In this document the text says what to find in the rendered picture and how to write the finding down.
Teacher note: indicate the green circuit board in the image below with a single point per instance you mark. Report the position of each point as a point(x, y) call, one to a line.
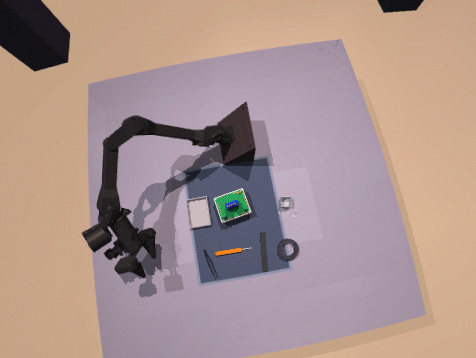
point(221, 201)

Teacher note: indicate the dark blue work mat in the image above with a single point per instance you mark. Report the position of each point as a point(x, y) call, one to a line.
point(256, 179)

